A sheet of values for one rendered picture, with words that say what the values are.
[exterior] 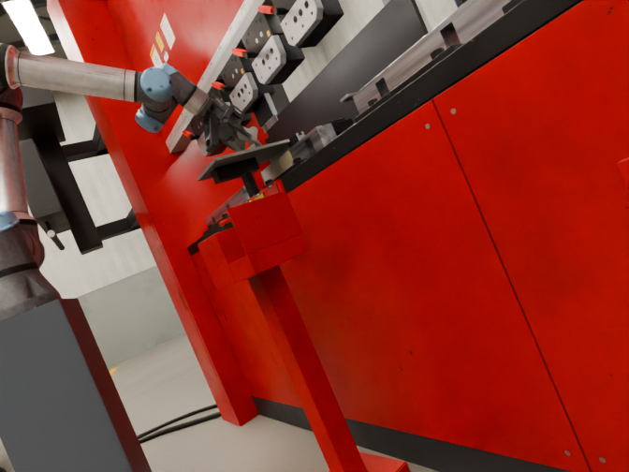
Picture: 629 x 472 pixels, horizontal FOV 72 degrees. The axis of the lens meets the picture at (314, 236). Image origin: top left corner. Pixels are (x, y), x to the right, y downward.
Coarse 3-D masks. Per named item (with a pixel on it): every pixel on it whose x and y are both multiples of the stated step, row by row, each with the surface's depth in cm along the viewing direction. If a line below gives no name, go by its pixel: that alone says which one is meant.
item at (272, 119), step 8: (264, 96) 140; (256, 104) 145; (264, 104) 141; (272, 104) 141; (256, 112) 146; (264, 112) 143; (272, 112) 140; (264, 120) 144; (272, 120) 142; (264, 128) 148
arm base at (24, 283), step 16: (0, 272) 87; (16, 272) 89; (32, 272) 92; (0, 288) 86; (16, 288) 87; (32, 288) 90; (48, 288) 92; (0, 304) 85; (16, 304) 86; (32, 304) 87; (0, 320) 85
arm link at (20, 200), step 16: (0, 96) 104; (16, 96) 109; (0, 112) 105; (16, 112) 108; (0, 128) 105; (16, 128) 109; (0, 144) 104; (16, 144) 108; (0, 160) 103; (16, 160) 106; (0, 176) 103; (16, 176) 106; (0, 192) 102; (16, 192) 105; (0, 208) 102; (16, 208) 104; (32, 224) 105
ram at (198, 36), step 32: (128, 0) 190; (160, 0) 167; (192, 0) 149; (224, 0) 134; (256, 0) 122; (128, 32) 202; (160, 32) 176; (192, 32) 156; (224, 32) 140; (192, 64) 164; (224, 64) 147
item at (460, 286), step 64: (512, 64) 64; (576, 64) 58; (448, 128) 76; (512, 128) 67; (576, 128) 60; (320, 192) 110; (384, 192) 93; (448, 192) 80; (512, 192) 70; (576, 192) 63; (192, 256) 205; (320, 256) 120; (384, 256) 100; (448, 256) 85; (512, 256) 74; (576, 256) 66; (256, 320) 170; (320, 320) 132; (384, 320) 108; (448, 320) 91; (512, 320) 79; (576, 320) 69; (256, 384) 195; (384, 384) 117; (448, 384) 97; (512, 384) 83; (576, 384) 73; (384, 448) 128; (448, 448) 105; (512, 448) 89; (576, 448) 77
